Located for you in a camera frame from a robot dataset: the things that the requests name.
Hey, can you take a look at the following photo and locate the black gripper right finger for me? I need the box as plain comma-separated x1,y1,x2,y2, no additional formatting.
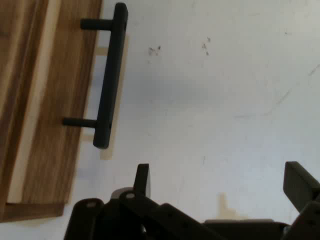
282,161,320,240

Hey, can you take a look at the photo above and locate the black bar drawer handle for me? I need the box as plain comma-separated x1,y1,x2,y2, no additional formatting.
62,2,129,150

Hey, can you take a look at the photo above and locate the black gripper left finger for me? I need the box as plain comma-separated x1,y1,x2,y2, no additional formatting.
63,163,223,240

